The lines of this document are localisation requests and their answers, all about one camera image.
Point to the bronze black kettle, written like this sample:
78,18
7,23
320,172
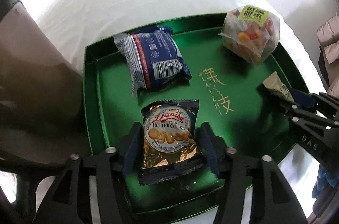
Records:
41,93

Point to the Danisa butter cookies packet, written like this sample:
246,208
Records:
170,148

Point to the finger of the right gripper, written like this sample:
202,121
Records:
303,100
288,107

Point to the beige small snack packet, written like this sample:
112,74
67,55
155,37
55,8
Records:
275,86

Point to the green tray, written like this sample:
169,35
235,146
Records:
232,97

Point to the dried fruit clear bag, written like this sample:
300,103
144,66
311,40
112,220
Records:
251,33

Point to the blue silver snack packet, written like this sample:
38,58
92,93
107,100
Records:
152,56

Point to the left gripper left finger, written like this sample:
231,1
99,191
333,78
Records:
68,198

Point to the beige down jacket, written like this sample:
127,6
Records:
327,35

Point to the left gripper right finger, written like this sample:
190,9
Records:
273,200

